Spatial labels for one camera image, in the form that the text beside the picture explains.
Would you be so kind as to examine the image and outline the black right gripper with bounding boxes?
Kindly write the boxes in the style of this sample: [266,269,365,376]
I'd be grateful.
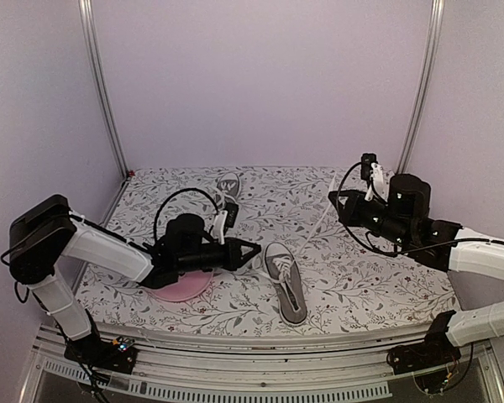
[329,189,412,249]

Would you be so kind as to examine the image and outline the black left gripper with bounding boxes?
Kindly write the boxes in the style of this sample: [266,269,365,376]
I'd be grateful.
[176,237,261,274]

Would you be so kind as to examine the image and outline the grey sneaker with red sole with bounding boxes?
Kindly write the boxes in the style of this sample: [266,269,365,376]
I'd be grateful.
[214,172,241,212]

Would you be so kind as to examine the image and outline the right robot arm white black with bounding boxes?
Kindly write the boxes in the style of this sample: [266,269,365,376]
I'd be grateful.
[328,174,504,374]

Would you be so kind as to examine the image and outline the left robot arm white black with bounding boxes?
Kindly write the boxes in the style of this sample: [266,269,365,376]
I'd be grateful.
[0,194,261,374]

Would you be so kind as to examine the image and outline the pink plastic plate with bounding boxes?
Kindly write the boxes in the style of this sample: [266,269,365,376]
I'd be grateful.
[151,271,213,302]

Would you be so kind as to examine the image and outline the floral patterned table mat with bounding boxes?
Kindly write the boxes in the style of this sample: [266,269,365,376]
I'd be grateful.
[76,167,458,337]

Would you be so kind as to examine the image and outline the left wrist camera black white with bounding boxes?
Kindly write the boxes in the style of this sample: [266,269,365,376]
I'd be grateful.
[212,202,239,245]

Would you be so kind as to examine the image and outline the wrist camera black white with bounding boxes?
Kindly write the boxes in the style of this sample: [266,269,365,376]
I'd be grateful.
[212,202,239,245]
[360,153,386,202]

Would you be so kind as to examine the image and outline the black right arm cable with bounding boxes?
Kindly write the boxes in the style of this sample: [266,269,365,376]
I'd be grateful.
[336,161,404,258]

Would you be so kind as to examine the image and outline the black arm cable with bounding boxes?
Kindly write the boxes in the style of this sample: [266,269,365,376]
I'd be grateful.
[153,187,221,244]
[336,161,404,258]

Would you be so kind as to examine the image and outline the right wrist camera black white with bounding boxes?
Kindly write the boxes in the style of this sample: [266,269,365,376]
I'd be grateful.
[360,153,386,202]

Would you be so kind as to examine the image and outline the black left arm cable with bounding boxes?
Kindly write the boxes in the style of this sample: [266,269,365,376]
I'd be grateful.
[153,187,221,244]

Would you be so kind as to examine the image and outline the right aluminium frame post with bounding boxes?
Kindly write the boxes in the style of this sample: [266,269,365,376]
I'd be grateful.
[396,0,445,174]

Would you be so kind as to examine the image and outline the aluminium frame post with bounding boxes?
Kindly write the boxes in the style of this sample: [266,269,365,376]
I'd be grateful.
[77,0,132,179]
[396,0,445,174]

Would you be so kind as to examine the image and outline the aluminium front rail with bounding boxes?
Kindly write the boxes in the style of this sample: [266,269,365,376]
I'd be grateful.
[17,326,504,403]

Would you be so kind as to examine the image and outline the left aluminium frame post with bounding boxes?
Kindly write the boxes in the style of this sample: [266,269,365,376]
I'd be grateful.
[77,0,132,179]

